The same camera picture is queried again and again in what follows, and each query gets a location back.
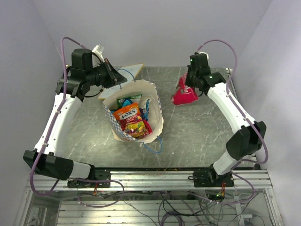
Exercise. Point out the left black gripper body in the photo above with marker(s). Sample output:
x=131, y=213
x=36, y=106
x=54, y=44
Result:
x=100, y=75

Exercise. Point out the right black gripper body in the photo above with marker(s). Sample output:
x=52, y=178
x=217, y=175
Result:
x=191, y=76

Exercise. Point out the blue checkered paper bag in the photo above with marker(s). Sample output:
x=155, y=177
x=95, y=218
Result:
x=148, y=90

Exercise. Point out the pink snack bag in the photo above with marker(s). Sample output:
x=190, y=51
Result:
x=183, y=93

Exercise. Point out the green snack pack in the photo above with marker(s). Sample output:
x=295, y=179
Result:
x=134, y=98

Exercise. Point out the orange Fox's candy bag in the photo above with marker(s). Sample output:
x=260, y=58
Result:
x=130, y=120

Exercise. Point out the blue snack bag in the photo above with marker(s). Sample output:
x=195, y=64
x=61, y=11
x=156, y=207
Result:
x=127, y=102

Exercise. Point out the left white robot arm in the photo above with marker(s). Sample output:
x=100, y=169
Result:
x=88, y=68

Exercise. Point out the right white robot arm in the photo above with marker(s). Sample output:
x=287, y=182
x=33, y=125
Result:
x=248, y=134

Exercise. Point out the blue white snack pack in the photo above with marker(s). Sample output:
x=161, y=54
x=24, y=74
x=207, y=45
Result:
x=144, y=108

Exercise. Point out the red snack pack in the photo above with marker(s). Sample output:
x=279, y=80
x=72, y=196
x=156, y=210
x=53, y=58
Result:
x=148, y=129

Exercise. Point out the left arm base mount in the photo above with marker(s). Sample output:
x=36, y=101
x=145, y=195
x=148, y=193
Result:
x=98, y=178

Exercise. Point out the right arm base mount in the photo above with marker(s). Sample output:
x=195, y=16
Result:
x=208, y=178

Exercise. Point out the aluminium frame rail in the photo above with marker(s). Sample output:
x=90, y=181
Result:
x=180, y=180

